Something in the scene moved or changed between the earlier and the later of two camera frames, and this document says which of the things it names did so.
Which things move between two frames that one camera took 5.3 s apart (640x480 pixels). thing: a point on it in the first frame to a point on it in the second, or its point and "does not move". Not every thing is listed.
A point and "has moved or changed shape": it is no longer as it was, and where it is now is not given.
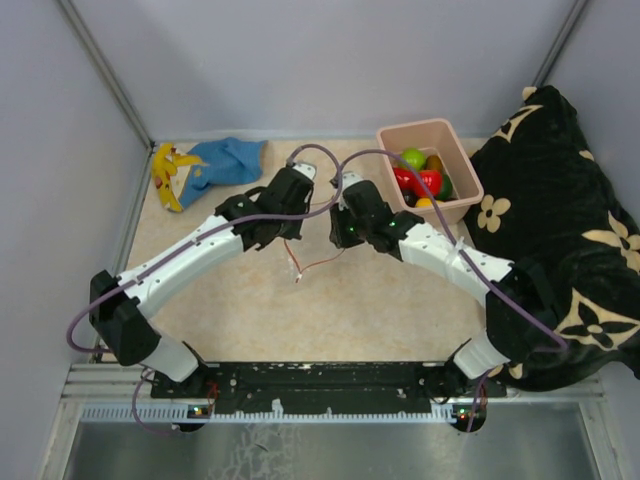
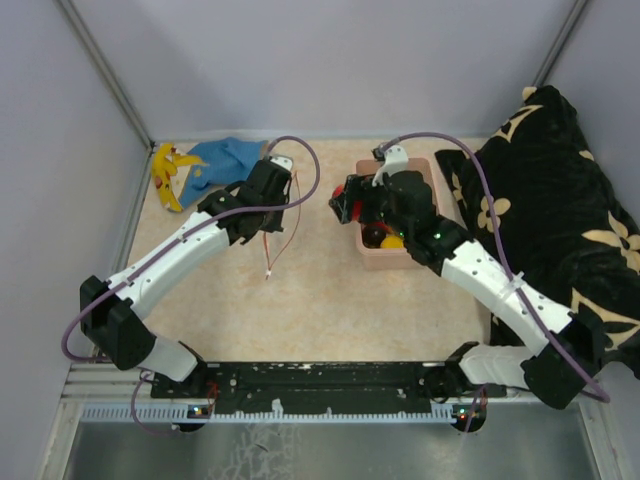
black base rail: x=322 y=386 does not move
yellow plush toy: x=164 y=164 does not move
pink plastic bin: x=436 y=137 to x=389 y=258
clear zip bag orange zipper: x=308 y=251 has moved or changed shape
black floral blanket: x=544 y=200 does not move
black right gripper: x=337 y=234 to x=357 y=188
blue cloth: x=224 y=161 does not move
